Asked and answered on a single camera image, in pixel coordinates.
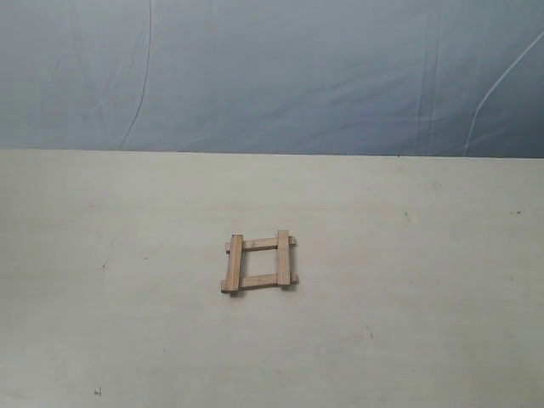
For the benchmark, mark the blue-grey backdrop cloth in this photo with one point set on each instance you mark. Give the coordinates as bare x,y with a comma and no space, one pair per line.
388,78

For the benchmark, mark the wooden stick with holes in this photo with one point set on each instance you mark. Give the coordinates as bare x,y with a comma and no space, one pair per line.
257,282
261,244

